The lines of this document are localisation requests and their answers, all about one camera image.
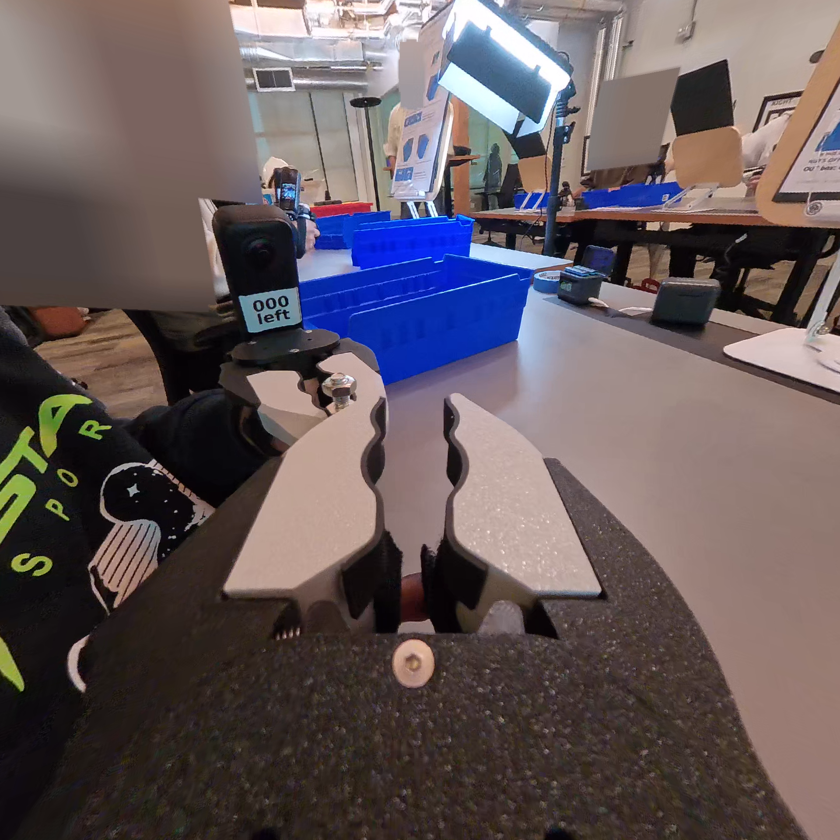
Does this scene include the dark blue bag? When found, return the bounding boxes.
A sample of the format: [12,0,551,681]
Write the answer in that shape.
[578,243,618,279]

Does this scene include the person's left forearm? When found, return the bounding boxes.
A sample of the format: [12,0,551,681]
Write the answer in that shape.
[125,388,283,506]

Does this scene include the black printed shirt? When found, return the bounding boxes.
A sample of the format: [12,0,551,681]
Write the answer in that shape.
[0,309,263,815]

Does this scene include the white cable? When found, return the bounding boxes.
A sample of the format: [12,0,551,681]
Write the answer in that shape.
[591,296,657,319]

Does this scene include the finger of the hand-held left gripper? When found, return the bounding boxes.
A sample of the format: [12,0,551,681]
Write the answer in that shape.
[319,351,391,410]
[254,372,332,454]

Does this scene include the white sign stand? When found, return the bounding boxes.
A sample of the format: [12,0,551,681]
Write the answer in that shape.
[724,283,840,395]

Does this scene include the black and blue device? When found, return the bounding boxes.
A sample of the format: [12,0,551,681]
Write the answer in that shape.
[558,266,607,305]

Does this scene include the grey tool case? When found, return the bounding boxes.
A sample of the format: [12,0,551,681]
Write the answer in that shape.
[651,277,723,328]

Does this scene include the black floor lamp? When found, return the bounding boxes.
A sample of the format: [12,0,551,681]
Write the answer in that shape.
[350,95,384,211]

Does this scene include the instruction sign board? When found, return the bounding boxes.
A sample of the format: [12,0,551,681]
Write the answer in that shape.
[758,27,840,231]

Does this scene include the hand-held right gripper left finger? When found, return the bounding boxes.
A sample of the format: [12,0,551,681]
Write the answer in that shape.
[222,392,401,628]

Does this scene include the studio light on stand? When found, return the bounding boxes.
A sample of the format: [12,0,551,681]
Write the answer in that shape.
[437,0,578,257]

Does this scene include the long wooden desk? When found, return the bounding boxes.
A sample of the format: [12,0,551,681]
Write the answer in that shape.
[473,197,840,322]

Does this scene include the roll-up banner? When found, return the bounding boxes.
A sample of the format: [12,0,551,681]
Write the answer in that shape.
[390,33,456,204]

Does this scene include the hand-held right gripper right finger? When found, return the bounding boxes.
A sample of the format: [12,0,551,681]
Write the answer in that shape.
[423,392,605,628]

